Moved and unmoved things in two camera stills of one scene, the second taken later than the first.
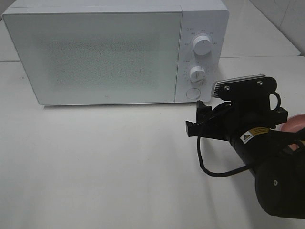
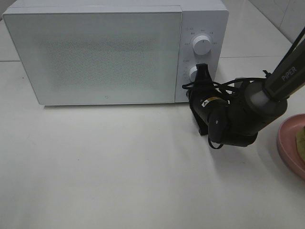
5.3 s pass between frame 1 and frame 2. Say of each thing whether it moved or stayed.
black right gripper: moved
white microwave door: stayed
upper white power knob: stayed
